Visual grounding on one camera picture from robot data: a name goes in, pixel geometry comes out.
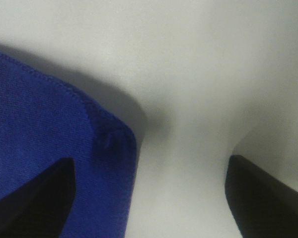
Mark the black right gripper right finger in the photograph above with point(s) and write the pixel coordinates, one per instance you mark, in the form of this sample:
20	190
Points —
261	205

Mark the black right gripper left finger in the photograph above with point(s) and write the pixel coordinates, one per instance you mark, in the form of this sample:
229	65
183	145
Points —
40	208

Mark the blue microfibre towel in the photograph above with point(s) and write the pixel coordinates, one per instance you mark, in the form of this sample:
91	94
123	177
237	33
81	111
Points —
44	119

